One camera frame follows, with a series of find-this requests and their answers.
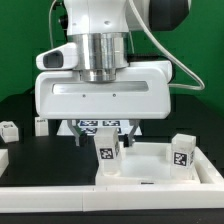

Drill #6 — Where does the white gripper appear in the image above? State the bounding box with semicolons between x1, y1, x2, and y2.
35;61;172;147

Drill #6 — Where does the white square table top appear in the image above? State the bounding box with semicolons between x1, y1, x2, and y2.
95;142;200;186

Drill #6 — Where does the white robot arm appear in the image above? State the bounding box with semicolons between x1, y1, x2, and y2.
35;0;172;146

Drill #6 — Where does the white marker sheet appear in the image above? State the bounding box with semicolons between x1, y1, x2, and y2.
57;120;132;136

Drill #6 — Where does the white U-shaped obstacle fence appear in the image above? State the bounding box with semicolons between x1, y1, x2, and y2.
0;151;224;213

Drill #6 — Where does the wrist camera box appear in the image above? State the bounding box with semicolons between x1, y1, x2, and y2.
36;42;78;70

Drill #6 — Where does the grey cable right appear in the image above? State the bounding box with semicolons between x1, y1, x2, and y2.
128;0;206;92

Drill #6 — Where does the white cable left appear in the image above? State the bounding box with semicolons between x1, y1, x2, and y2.
48;0;60;49

